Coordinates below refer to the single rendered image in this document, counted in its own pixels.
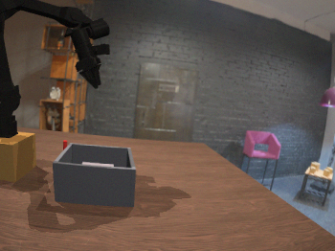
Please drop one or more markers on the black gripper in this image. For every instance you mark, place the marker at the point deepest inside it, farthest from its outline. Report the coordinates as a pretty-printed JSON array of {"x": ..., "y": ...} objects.
[{"x": 88, "y": 64}]

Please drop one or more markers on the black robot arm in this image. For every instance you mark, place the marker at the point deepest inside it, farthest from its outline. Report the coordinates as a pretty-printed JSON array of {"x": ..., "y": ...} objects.
[{"x": 83, "y": 28}]

